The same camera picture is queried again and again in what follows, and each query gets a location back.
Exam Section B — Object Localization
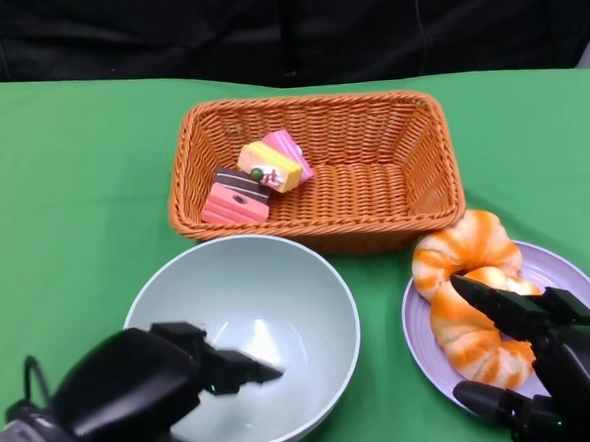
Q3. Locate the lavender round plate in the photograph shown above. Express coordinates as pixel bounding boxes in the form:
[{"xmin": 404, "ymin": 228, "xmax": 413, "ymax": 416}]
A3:
[{"xmin": 397, "ymin": 236, "xmax": 590, "ymax": 415}]

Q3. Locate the orange striped bread ring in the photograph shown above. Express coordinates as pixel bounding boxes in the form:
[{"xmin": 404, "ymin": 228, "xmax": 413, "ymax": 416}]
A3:
[
  {"xmin": 408, "ymin": 205, "xmax": 526, "ymax": 304},
  {"xmin": 426, "ymin": 263, "xmax": 550, "ymax": 395}
]

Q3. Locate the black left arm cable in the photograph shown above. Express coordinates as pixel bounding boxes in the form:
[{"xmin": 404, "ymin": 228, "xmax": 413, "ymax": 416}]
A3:
[{"xmin": 1, "ymin": 353, "xmax": 56, "ymax": 423}]

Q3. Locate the orange wicker basket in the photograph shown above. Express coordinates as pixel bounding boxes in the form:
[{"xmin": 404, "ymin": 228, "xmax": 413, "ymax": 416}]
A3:
[{"xmin": 161, "ymin": 85, "xmax": 470, "ymax": 266}]

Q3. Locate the yellow layered cake slice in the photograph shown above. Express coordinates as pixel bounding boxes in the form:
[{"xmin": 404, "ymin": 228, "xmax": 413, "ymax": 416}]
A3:
[{"xmin": 235, "ymin": 137, "xmax": 305, "ymax": 197}]

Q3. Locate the chocolate layered cake slice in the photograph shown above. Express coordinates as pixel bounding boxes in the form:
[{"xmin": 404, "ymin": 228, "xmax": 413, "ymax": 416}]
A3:
[{"xmin": 214, "ymin": 163, "xmax": 272, "ymax": 206}]

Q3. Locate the pale grey-green bowl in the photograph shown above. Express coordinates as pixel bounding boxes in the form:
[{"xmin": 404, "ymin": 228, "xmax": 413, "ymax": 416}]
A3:
[{"xmin": 118, "ymin": 226, "xmax": 369, "ymax": 442}]

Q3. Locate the black backdrop cloth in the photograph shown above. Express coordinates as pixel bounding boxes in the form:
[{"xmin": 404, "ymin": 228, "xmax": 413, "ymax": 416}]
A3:
[{"xmin": 0, "ymin": 0, "xmax": 590, "ymax": 106}]

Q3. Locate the green tablecloth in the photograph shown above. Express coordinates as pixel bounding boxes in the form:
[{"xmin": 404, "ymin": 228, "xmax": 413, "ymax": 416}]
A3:
[{"xmin": 0, "ymin": 45, "xmax": 590, "ymax": 442}]

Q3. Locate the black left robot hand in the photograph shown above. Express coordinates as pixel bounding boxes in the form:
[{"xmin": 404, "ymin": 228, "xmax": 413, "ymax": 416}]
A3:
[{"xmin": 45, "ymin": 314, "xmax": 289, "ymax": 442}]

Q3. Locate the magenta pink cake slice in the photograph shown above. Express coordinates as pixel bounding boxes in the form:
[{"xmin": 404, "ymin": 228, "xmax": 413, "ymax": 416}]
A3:
[{"xmin": 261, "ymin": 127, "xmax": 317, "ymax": 187}]

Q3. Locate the salmon pink cake slice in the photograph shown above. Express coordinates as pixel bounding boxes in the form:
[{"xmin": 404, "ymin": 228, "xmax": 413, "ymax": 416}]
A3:
[{"xmin": 198, "ymin": 179, "xmax": 272, "ymax": 228}]

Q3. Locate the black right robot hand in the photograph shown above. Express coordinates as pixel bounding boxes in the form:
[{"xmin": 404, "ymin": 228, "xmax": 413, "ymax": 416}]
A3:
[{"xmin": 446, "ymin": 265, "xmax": 590, "ymax": 442}]

